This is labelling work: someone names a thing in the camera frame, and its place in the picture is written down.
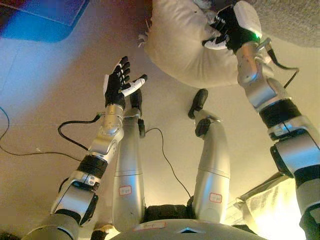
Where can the silver robot leg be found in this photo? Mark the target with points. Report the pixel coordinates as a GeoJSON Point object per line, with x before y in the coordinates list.
{"type": "Point", "coordinates": [127, 170]}
{"type": "Point", "coordinates": [212, 170]}

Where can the dark glossy rounded cabinet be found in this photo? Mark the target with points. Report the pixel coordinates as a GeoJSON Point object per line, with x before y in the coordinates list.
{"type": "Point", "coordinates": [37, 25]}

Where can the cream tasselled pillow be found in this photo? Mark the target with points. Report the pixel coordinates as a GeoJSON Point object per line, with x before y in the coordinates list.
{"type": "Point", "coordinates": [180, 50]}

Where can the black right robot foot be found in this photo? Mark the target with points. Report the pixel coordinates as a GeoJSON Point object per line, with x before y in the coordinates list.
{"type": "Point", "coordinates": [198, 101]}

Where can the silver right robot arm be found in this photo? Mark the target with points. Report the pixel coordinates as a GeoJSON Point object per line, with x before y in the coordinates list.
{"type": "Point", "coordinates": [292, 150]}

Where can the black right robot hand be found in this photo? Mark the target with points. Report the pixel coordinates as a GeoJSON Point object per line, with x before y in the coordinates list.
{"type": "Point", "coordinates": [240, 25]}

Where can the silver right robot leg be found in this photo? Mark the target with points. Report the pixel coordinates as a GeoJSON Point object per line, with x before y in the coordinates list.
{"type": "Point", "coordinates": [212, 170]}

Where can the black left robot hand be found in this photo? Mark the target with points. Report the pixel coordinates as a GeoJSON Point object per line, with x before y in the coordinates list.
{"type": "Point", "coordinates": [115, 87]}

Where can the grey robot torso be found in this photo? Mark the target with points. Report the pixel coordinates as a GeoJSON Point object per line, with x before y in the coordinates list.
{"type": "Point", "coordinates": [165, 231]}

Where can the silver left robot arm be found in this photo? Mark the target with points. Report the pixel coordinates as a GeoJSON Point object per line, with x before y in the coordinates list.
{"type": "Point", "coordinates": [105, 140]}

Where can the grey fabric armchair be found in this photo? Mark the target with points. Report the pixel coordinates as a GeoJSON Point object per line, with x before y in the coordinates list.
{"type": "Point", "coordinates": [295, 22]}

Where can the silver left robot leg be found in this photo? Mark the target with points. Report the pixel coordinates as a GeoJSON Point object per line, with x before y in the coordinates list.
{"type": "Point", "coordinates": [127, 170]}

